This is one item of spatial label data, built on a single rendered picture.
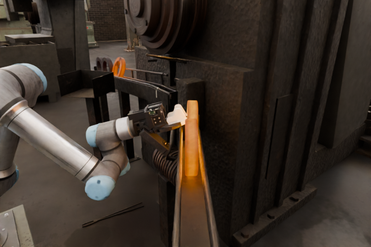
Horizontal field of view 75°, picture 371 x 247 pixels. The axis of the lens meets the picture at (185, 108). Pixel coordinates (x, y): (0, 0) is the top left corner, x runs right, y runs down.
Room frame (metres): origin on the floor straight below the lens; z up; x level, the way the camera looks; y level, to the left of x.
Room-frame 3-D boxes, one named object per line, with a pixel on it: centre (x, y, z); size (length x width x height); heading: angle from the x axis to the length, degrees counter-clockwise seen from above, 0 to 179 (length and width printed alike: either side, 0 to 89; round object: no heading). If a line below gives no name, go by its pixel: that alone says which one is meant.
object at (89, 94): (1.49, 0.62, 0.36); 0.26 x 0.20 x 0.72; 70
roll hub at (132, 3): (1.16, 0.20, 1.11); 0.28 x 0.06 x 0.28; 35
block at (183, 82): (1.03, -0.03, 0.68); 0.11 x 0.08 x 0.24; 125
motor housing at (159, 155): (0.87, 0.04, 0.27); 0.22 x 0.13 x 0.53; 35
